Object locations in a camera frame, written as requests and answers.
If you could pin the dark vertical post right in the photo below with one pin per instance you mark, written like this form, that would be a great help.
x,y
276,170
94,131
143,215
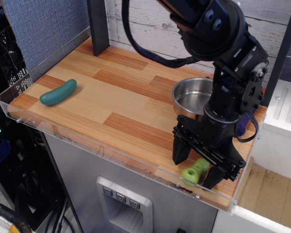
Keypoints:
x,y
274,77

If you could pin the small steel saucepan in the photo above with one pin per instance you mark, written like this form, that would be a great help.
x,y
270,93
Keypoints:
x,y
190,96

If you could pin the green toy cucumber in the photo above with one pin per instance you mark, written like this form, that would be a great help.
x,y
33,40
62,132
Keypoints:
x,y
59,94

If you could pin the dark vertical post left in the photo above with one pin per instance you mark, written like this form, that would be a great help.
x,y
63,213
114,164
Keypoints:
x,y
98,26

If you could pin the black plastic crate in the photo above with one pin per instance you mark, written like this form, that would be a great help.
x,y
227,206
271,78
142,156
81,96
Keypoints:
x,y
12,64

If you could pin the clear acrylic table guard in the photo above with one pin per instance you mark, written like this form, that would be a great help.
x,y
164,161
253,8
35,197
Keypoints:
x,y
122,109

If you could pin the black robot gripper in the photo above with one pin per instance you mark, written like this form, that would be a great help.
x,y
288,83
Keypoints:
x,y
192,134

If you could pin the green handled grey toy spatula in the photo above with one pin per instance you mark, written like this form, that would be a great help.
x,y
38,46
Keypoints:
x,y
191,175

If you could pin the grey ice dispenser panel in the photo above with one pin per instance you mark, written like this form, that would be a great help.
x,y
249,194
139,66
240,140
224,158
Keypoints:
x,y
125,210

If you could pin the silver toy fridge cabinet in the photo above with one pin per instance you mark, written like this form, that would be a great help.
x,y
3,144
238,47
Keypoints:
x,y
79,169

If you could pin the blue fabric partition panel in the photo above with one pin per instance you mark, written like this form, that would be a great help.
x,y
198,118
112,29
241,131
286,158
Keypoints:
x,y
41,27

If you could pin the dark vertical post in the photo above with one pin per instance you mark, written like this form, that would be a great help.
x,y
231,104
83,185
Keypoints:
x,y
98,26
274,77

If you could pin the white toy sink unit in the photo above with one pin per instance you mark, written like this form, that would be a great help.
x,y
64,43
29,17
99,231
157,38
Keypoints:
x,y
264,200

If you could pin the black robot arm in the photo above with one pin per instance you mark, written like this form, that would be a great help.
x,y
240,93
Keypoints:
x,y
214,30

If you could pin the purple folded cloth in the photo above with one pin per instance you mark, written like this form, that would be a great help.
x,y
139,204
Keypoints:
x,y
243,123

